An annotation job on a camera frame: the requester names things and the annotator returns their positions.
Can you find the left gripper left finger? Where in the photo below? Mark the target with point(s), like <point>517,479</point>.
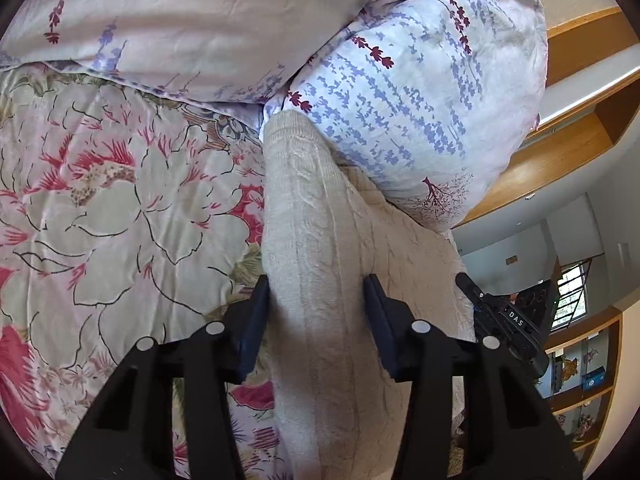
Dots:
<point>127,431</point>

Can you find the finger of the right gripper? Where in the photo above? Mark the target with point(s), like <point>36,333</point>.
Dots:
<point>470,290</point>

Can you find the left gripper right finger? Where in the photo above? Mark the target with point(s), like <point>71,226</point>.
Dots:
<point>509,430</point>

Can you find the beige cable-knit sweater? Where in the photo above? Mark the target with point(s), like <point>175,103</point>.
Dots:
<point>327,227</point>

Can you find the barred window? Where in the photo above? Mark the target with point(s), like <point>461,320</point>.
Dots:
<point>572,287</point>

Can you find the wooden bookshelf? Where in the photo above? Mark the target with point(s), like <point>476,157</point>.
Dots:
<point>580,381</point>

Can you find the blue floral pillow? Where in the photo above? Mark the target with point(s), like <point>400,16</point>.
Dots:
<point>429,98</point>

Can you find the floral bed quilt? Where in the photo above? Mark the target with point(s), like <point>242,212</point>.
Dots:
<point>123,215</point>

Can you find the pink floral pillow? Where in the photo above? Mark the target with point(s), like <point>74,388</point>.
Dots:
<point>209,51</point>

